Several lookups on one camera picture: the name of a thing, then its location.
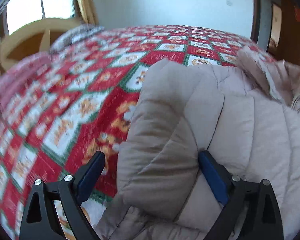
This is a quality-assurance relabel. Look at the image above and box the red patchwork bear bedspread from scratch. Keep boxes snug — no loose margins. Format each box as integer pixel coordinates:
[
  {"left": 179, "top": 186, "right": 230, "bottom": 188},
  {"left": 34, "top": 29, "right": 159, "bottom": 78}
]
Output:
[{"left": 0, "top": 25, "right": 273, "bottom": 239}]

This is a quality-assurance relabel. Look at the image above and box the brown wooden door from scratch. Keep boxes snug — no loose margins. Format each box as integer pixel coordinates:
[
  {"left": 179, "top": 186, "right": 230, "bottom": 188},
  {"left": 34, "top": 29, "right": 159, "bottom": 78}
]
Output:
[{"left": 275, "top": 0, "right": 300, "bottom": 65}]

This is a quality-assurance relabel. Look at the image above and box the red double happiness decoration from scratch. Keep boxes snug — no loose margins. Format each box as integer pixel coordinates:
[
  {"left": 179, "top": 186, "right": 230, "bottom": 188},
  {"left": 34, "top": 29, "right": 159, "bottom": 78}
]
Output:
[{"left": 294, "top": 5, "right": 300, "bottom": 23}]

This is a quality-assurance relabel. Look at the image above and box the dark wood door frame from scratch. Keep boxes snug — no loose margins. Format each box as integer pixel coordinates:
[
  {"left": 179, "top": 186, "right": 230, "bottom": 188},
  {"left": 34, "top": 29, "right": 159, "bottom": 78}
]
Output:
[{"left": 250, "top": 0, "right": 281, "bottom": 51}]

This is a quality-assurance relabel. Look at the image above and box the pink folded quilt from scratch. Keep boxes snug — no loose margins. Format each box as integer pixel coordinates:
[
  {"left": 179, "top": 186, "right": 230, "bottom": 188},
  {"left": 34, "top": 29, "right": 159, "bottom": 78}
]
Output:
[{"left": 0, "top": 51, "right": 51, "bottom": 113}]

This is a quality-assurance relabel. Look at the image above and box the striped grey pillow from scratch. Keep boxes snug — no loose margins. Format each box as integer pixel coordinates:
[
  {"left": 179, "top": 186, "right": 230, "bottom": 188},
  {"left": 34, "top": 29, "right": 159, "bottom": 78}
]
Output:
[{"left": 49, "top": 24, "right": 104, "bottom": 54}]

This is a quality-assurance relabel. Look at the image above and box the beige quilted down jacket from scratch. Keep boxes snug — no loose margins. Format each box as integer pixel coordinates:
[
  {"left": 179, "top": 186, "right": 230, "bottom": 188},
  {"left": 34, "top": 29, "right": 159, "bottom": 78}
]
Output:
[{"left": 95, "top": 47, "right": 300, "bottom": 239}]

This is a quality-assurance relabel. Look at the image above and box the yellow right curtain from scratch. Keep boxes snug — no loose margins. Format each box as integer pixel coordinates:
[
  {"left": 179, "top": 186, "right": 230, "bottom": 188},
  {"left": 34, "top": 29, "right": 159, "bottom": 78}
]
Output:
[{"left": 77, "top": 0, "right": 99, "bottom": 25}]

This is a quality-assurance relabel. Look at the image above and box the cream and wood headboard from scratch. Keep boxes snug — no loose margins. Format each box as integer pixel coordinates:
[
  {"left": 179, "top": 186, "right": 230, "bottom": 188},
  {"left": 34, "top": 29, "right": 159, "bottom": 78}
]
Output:
[{"left": 0, "top": 18, "right": 83, "bottom": 76}]

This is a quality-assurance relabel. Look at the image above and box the window with metal frame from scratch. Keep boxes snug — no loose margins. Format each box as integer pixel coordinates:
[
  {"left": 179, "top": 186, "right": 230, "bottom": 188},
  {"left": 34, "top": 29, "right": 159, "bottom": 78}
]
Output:
[{"left": 2, "top": 0, "right": 80, "bottom": 35}]

